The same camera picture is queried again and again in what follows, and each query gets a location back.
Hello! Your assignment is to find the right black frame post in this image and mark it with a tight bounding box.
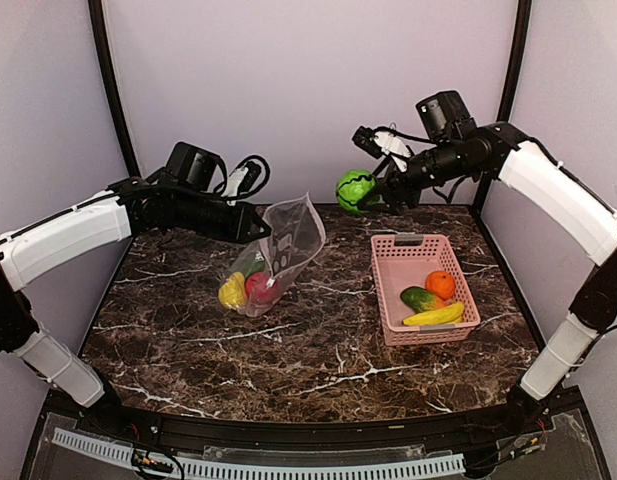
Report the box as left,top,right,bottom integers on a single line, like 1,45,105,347
496,0,533,122

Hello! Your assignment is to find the green orange toy mango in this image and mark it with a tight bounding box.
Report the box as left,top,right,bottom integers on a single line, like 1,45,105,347
400,286,446,314

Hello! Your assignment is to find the left black frame post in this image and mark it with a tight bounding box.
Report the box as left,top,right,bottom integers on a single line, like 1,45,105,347
87,0,141,176

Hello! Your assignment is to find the yellow toy pepper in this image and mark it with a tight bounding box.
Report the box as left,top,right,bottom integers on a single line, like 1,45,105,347
218,272,248,310

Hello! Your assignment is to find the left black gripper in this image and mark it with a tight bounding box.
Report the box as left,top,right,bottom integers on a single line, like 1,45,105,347
174,188,272,243

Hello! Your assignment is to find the pink plastic basket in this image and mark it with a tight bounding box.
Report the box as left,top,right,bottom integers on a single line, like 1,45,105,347
371,234,481,346

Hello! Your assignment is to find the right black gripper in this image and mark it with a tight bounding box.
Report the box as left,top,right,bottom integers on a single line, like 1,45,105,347
358,137,477,215

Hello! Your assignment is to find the green toy pepper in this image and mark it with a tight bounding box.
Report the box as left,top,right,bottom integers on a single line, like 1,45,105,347
244,253,267,278

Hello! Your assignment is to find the yellow toy banana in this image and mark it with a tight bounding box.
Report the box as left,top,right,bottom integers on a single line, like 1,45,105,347
402,302,465,327

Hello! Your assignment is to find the red toy apple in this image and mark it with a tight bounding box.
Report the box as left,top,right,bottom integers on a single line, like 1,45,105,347
245,272,278,305

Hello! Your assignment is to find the green toy watermelon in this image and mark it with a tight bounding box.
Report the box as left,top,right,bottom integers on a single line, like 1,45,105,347
335,170,376,214

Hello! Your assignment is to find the black front rail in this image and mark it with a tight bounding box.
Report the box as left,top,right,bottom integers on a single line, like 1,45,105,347
50,368,539,450

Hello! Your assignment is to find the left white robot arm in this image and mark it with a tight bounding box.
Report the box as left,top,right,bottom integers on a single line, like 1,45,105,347
0,177,271,436

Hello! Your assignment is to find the toy orange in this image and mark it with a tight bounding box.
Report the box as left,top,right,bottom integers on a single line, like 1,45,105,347
424,270,456,301

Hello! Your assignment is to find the white slotted cable duct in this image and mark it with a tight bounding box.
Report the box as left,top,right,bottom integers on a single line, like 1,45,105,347
51,427,466,480

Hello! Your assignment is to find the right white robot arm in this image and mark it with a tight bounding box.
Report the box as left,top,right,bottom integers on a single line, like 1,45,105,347
352,121,617,434

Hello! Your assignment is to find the clear zip top bag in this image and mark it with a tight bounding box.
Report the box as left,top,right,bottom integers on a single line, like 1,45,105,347
220,194,326,318

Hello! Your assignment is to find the black frame post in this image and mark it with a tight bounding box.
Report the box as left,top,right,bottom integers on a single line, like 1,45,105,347
496,0,533,122
87,0,141,176

